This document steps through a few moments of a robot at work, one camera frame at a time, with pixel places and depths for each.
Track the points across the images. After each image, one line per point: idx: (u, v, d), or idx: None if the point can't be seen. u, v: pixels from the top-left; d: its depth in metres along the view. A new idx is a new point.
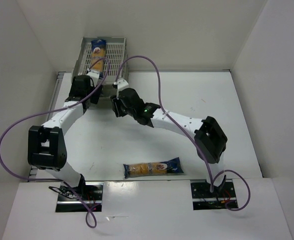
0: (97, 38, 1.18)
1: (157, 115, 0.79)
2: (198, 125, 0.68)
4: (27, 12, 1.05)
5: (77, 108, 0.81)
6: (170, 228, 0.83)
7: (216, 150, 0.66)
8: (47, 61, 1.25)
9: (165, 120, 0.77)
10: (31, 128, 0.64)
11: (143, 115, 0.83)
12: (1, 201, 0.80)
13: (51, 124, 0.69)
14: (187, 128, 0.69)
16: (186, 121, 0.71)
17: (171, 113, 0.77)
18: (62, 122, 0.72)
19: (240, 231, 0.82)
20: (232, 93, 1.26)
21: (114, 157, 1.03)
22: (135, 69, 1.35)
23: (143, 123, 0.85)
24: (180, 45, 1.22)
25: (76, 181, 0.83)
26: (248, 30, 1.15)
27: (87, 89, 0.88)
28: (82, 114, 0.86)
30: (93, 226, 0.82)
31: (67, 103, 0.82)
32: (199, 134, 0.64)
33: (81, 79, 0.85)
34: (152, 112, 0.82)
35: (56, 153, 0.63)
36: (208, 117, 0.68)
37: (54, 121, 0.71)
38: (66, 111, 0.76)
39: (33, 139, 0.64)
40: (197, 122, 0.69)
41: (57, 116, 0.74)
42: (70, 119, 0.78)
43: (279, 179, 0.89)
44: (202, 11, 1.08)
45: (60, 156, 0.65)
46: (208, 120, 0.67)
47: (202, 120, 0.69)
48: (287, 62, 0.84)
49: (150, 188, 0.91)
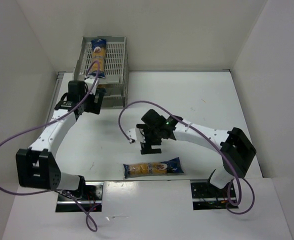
0: (97, 38, 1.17)
1: (180, 128, 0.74)
2: (224, 138, 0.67)
4: (27, 12, 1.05)
5: (69, 118, 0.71)
6: (170, 228, 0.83)
7: (243, 163, 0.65)
8: (47, 61, 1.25)
9: (188, 132, 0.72)
10: (18, 152, 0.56)
11: (165, 127, 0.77)
12: (1, 201, 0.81)
13: (39, 146, 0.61)
14: (212, 140, 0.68)
16: (211, 133, 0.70)
17: (195, 126, 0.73)
18: (52, 141, 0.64)
19: (240, 231, 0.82)
20: (232, 92, 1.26)
21: (114, 156, 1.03)
22: (135, 70, 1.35)
23: (165, 136, 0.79)
24: (180, 45, 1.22)
25: (76, 183, 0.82)
26: (248, 30, 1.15)
27: (81, 94, 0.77)
28: (75, 120, 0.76)
30: (93, 230, 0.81)
31: (57, 111, 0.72)
32: (225, 146, 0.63)
33: (75, 84, 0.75)
34: (174, 124, 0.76)
35: (48, 179, 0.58)
36: (235, 128, 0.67)
37: (42, 140, 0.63)
38: (55, 125, 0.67)
39: (21, 164, 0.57)
40: (222, 134, 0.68)
41: (46, 133, 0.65)
42: (62, 133, 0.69)
43: (279, 179, 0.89)
44: (202, 12, 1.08)
45: (53, 180, 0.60)
46: (235, 132, 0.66)
47: (228, 132, 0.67)
48: (286, 62, 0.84)
49: (150, 188, 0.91)
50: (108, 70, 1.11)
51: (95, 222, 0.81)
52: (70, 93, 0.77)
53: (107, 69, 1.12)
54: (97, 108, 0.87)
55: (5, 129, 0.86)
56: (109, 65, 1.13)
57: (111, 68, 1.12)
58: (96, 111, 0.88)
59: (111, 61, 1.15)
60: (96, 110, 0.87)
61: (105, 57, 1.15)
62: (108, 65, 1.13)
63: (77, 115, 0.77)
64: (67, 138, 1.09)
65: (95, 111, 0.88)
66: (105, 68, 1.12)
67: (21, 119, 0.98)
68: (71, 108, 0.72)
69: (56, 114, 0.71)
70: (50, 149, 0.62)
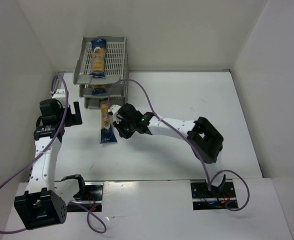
0: (97, 38, 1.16)
1: (153, 122, 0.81)
2: (191, 127, 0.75)
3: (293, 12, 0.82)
4: (27, 12, 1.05)
5: (54, 144, 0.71)
6: (170, 228, 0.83)
7: (209, 148, 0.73)
8: (47, 61, 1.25)
9: (160, 125, 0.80)
10: (16, 201, 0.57)
11: (141, 124, 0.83)
12: (2, 200, 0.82)
13: (36, 186, 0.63)
14: (180, 130, 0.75)
16: (179, 124, 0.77)
17: (165, 119, 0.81)
18: (46, 177, 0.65)
19: (239, 231, 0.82)
20: (233, 92, 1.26)
21: (113, 156, 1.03)
22: (135, 69, 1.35)
23: (141, 131, 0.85)
24: (179, 45, 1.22)
25: (76, 185, 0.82)
26: (248, 30, 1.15)
27: (56, 112, 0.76)
28: (59, 144, 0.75)
30: (101, 232, 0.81)
31: (39, 141, 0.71)
32: (191, 134, 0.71)
33: (47, 104, 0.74)
34: (148, 120, 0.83)
35: (56, 214, 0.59)
36: (200, 118, 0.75)
37: (37, 179, 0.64)
38: (44, 159, 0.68)
39: (23, 210, 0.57)
40: (189, 124, 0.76)
41: (37, 170, 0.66)
42: (53, 162, 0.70)
43: (279, 179, 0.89)
44: (203, 12, 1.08)
45: (60, 214, 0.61)
46: (200, 121, 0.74)
47: (194, 121, 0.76)
48: (286, 61, 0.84)
49: (150, 188, 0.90)
50: (108, 69, 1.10)
51: (104, 224, 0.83)
52: (45, 116, 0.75)
53: (108, 69, 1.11)
54: (77, 117, 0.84)
55: (4, 129, 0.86)
56: (109, 64, 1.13)
57: (111, 68, 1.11)
58: (79, 121, 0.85)
59: (111, 61, 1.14)
60: (78, 120, 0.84)
61: (105, 57, 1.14)
62: (108, 64, 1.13)
63: (59, 138, 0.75)
64: (67, 138, 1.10)
65: (79, 122, 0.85)
66: (106, 68, 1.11)
67: (21, 119, 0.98)
68: (52, 134, 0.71)
69: (40, 145, 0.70)
70: (48, 185, 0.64)
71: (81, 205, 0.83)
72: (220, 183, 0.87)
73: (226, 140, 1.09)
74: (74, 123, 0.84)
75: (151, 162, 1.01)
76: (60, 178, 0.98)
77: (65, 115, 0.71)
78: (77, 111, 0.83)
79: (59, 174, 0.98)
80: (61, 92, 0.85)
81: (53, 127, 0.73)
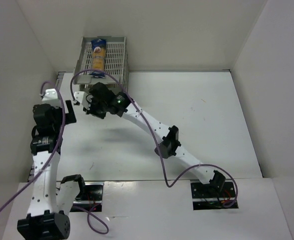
0: (97, 38, 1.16)
1: (131, 111, 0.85)
2: (166, 133, 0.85)
3: (293, 11, 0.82)
4: (27, 12, 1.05)
5: (53, 160, 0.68)
6: (169, 228, 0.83)
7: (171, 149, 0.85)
8: (47, 61, 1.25)
9: (139, 117, 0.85)
10: (20, 226, 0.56)
11: (115, 105, 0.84)
12: (2, 200, 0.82)
13: (38, 208, 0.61)
14: (157, 132, 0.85)
16: (156, 125, 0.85)
17: (143, 112, 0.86)
18: (48, 197, 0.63)
19: (239, 231, 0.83)
20: (232, 93, 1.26)
21: (114, 156, 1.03)
22: (135, 69, 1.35)
23: (113, 111, 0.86)
24: (179, 45, 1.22)
25: (76, 187, 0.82)
26: (248, 29, 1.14)
27: (51, 120, 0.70)
28: (58, 154, 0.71)
30: (102, 232, 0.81)
31: (37, 156, 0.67)
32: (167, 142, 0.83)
33: (42, 114, 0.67)
34: (125, 105, 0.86)
35: (60, 234, 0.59)
36: (174, 127, 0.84)
37: (39, 200, 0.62)
38: (44, 177, 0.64)
39: (27, 234, 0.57)
40: (165, 129, 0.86)
41: (38, 191, 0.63)
42: (53, 178, 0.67)
43: (279, 178, 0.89)
44: (203, 12, 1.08)
45: (64, 231, 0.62)
46: (175, 130, 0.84)
47: (169, 128, 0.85)
48: (286, 61, 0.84)
49: (150, 187, 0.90)
50: (107, 69, 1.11)
51: (104, 224, 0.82)
52: (41, 126, 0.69)
53: (107, 69, 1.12)
54: (71, 117, 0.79)
55: (4, 130, 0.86)
56: (109, 65, 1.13)
57: (111, 68, 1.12)
58: (73, 120, 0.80)
59: (111, 61, 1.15)
60: (73, 119, 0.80)
61: (105, 57, 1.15)
62: (107, 64, 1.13)
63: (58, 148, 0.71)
64: (66, 138, 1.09)
65: (74, 121, 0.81)
66: (106, 68, 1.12)
67: (21, 119, 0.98)
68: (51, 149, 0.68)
69: (38, 161, 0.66)
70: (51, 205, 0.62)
71: (80, 208, 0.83)
72: (212, 178, 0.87)
73: (226, 140, 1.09)
74: (69, 122, 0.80)
75: (151, 162, 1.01)
76: (59, 179, 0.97)
77: (64, 123, 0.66)
78: (71, 111, 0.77)
79: (59, 174, 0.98)
80: (52, 94, 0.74)
81: (51, 138, 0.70)
